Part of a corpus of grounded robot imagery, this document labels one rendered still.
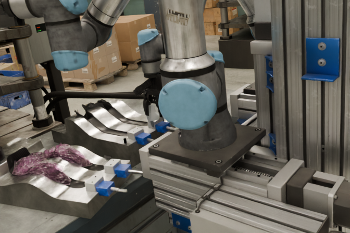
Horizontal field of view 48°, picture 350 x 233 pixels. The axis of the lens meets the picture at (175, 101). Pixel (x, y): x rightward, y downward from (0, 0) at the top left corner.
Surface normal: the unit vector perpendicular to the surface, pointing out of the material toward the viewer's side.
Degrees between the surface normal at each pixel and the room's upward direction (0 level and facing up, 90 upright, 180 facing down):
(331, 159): 90
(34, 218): 0
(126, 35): 90
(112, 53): 81
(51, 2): 92
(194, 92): 97
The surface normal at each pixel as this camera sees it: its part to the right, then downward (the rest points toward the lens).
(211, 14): -0.66, 0.29
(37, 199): -0.38, 0.35
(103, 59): 0.83, -0.02
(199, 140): -0.35, 0.05
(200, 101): -0.20, 0.47
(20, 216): -0.12, -0.94
